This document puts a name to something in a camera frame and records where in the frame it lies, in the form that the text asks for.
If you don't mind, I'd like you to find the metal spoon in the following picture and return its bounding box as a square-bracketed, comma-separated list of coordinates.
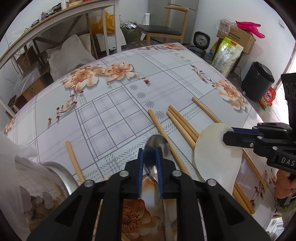
[144, 135, 174, 240]

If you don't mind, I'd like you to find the lone wooden chopstick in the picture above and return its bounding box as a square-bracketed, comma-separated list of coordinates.
[192, 97, 268, 189]

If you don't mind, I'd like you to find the cream plastic rice paddle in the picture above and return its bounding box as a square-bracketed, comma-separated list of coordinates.
[194, 123, 242, 194]

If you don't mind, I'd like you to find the person's right hand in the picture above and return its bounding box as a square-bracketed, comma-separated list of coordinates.
[274, 170, 295, 199]

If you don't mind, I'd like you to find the red detergent packet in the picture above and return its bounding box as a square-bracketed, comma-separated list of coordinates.
[259, 87, 276, 109]

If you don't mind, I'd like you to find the black trash bin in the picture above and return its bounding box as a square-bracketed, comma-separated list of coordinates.
[241, 62, 275, 101]

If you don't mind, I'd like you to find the yellow white rice bag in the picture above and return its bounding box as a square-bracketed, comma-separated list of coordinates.
[211, 37, 243, 77]

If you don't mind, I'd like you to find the cardboard box on stand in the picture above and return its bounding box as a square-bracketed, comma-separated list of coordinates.
[217, 28, 256, 54]

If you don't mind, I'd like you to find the black rice cooker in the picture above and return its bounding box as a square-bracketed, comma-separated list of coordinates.
[187, 31, 210, 58]

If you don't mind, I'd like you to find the pink plastic bag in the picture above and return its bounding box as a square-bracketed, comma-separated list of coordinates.
[236, 21, 265, 39]

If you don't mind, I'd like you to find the cardboard box under desk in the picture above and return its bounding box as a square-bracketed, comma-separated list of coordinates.
[14, 69, 45, 101]

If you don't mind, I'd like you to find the metal utensil holder with bag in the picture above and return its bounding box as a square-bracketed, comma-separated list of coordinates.
[1, 133, 78, 240]

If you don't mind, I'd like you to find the grey white sack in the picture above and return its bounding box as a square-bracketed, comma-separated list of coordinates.
[46, 34, 96, 81]

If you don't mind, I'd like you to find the yellow plastic bag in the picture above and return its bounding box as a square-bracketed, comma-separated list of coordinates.
[89, 11, 117, 36]

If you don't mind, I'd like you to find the wooden chair black seat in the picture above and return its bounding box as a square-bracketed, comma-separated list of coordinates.
[137, 6, 189, 47]

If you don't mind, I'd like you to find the silver refrigerator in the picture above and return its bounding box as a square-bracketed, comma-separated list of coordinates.
[148, 0, 199, 44]

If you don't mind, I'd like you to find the wooden top white desk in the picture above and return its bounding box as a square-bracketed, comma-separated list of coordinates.
[1, 1, 121, 66]

